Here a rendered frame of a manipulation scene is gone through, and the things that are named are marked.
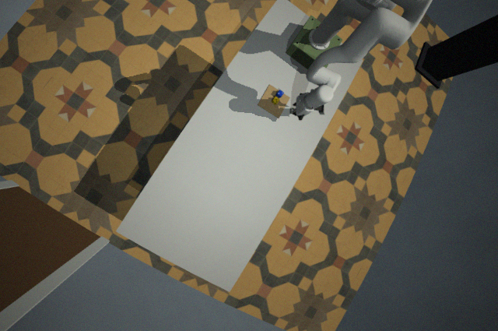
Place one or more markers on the tan flat mat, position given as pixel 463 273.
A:
pixel 266 101

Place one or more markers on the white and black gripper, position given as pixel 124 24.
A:
pixel 301 110

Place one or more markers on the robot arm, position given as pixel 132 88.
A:
pixel 380 26

